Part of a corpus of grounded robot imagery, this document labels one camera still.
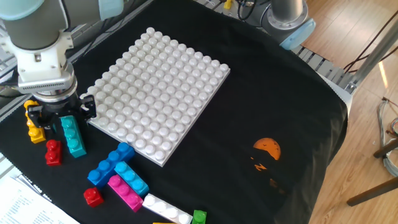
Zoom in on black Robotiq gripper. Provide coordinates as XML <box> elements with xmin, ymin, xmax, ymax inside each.
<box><xmin>25</xmin><ymin>93</ymin><xmax>98</xmax><ymax>129</ymax></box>

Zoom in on teal four-stud block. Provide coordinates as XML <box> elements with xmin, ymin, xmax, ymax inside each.
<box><xmin>60</xmin><ymin>114</ymin><xmax>88</xmax><ymax>159</ymax></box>

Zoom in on red two-stud block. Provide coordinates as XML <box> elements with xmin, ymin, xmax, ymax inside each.
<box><xmin>45</xmin><ymin>139</ymin><xmax>63</xmax><ymax>167</ymax></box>

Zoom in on dark blue four-stud block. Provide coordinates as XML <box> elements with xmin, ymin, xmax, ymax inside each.
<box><xmin>87</xmin><ymin>142</ymin><xmax>136</xmax><ymax>189</ymax></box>

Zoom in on yellow four-stud block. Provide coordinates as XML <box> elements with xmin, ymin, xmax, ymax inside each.
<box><xmin>24</xmin><ymin>99</ymin><xmax>47</xmax><ymax>144</ymax></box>

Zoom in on red single-stud block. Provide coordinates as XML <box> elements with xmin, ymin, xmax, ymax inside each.
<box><xmin>83</xmin><ymin>187</ymin><xmax>104</xmax><ymax>208</ymax></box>

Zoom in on white studded baseplate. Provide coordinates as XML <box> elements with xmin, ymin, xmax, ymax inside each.
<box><xmin>83</xmin><ymin>27</ymin><xmax>231</xmax><ymax>168</ymax></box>

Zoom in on light blue three-stud block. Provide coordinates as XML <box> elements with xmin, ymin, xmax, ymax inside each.
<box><xmin>114</xmin><ymin>161</ymin><xmax>150</xmax><ymax>197</ymax></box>

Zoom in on white paper sheets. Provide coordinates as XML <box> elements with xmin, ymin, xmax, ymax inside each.
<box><xmin>0</xmin><ymin>175</ymin><xmax>81</xmax><ymax>224</ymax></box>

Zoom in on magenta three-stud block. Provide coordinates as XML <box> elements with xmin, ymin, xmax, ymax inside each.
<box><xmin>107</xmin><ymin>174</ymin><xmax>144</xmax><ymax>213</ymax></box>

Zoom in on white four-stud block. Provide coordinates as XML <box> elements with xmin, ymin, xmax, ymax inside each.
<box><xmin>142</xmin><ymin>193</ymin><xmax>193</xmax><ymax>224</ymax></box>

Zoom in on green two-stud block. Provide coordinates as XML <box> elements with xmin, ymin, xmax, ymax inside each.
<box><xmin>192</xmin><ymin>209</ymin><xmax>208</xmax><ymax>224</ymax></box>

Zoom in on black cloth with orange print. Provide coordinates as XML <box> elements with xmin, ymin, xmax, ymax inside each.
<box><xmin>0</xmin><ymin>0</ymin><xmax>349</xmax><ymax>224</ymax></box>

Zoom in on dark furniture leg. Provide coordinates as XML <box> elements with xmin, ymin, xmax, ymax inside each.
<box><xmin>373</xmin><ymin>138</ymin><xmax>398</xmax><ymax>159</ymax></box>
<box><xmin>346</xmin><ymin>176</ymin><xmax>398</xmax><ymax>207</ymax></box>

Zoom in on black cable loop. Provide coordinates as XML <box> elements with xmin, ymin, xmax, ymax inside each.
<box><xmin>236</xmin><ymin>0</ymin><xmax>259</xmax><ymax>21</ymax></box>

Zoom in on brown floor cables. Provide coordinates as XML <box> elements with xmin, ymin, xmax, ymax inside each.
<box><xmin>343</xmin><ymin>9</ymin><xmax>398</xmax><ymax>74</ymax></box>

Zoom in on aluminium frame post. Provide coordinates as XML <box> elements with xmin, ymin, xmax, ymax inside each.
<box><xmin>343</xmin><ymin>23</ymin><xmax>398</xmax><ymax>95</ymax></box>

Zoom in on grey cable bundle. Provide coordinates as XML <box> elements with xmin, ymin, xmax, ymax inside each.
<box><xmin>377</xmin><ymin>96</ymin><xmax>398</xmax><ymax>178</ymax></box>

